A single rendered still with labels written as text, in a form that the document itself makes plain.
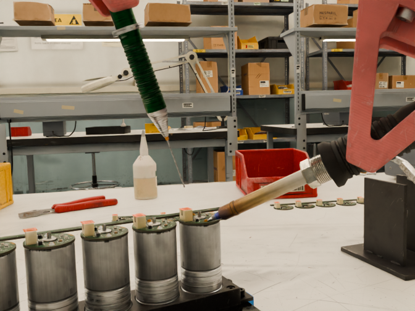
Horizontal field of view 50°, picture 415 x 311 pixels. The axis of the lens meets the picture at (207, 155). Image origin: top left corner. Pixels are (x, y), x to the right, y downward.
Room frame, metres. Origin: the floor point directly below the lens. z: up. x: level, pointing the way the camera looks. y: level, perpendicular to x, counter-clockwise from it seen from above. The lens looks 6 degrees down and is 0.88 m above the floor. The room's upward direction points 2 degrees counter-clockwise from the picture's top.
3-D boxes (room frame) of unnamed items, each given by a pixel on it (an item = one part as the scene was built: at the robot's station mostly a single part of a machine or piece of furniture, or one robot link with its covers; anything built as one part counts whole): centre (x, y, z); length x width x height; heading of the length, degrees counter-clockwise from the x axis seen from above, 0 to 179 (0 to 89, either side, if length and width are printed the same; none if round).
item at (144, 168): (0.64, 0.09, 0.80); 0.03 x 0.03 x 0.10
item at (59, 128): (2.63, 0.90, 0.80); 0.15 x 0.12 x 0.10; 12
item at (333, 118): (2.95, -0.87, 0.80); 0.15 x 0.12 x 0.10; 30
